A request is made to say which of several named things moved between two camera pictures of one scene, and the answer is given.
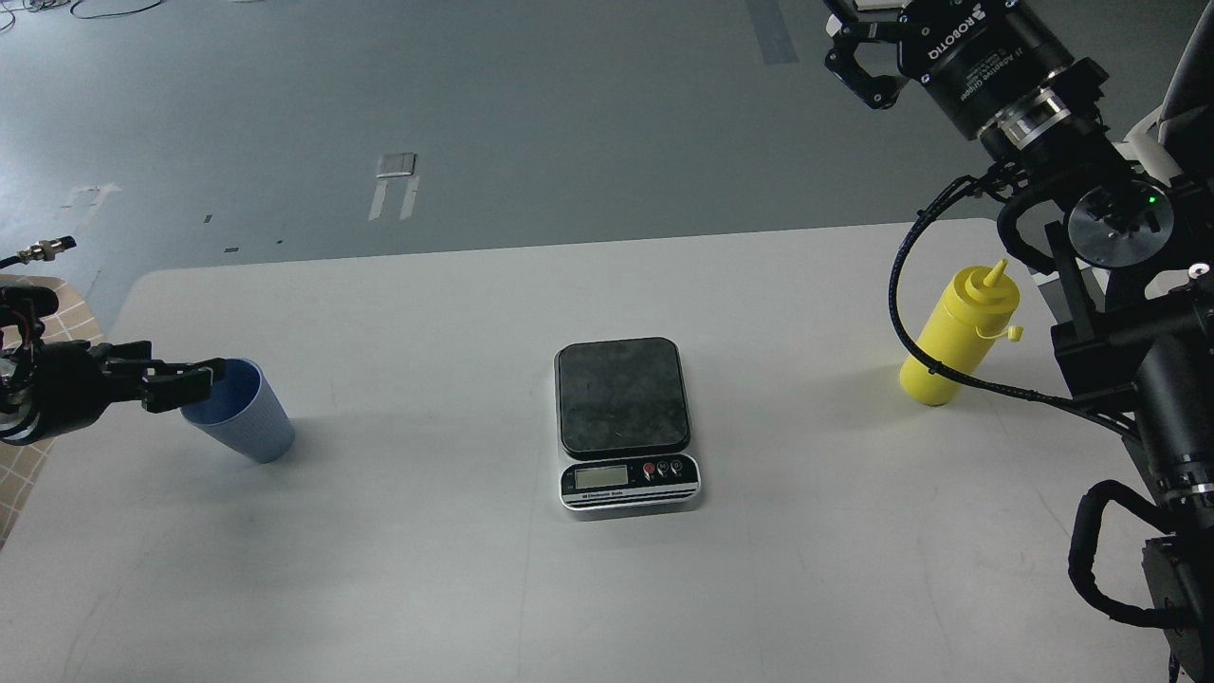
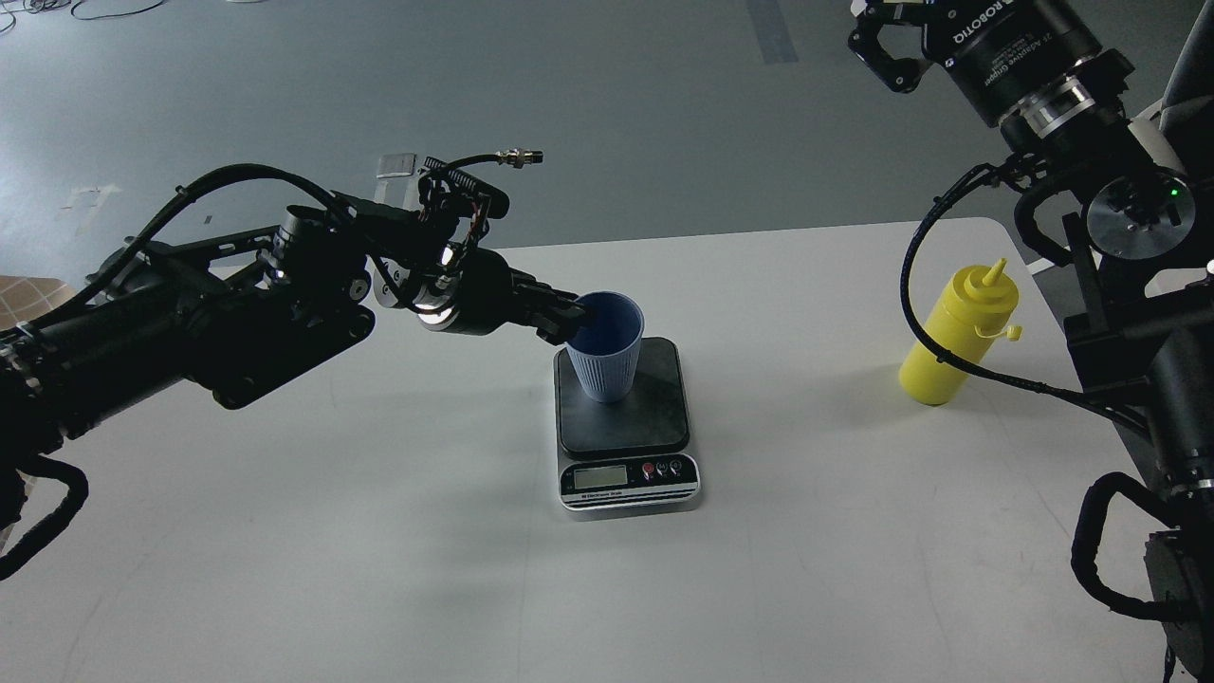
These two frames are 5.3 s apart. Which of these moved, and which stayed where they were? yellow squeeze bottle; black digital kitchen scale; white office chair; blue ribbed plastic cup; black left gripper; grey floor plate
Moved: black left gripper; blue ribbed plastic cup
Stayed: grey floor plate; yellow squeeze bottle; white office chair; black digital kitchen scale
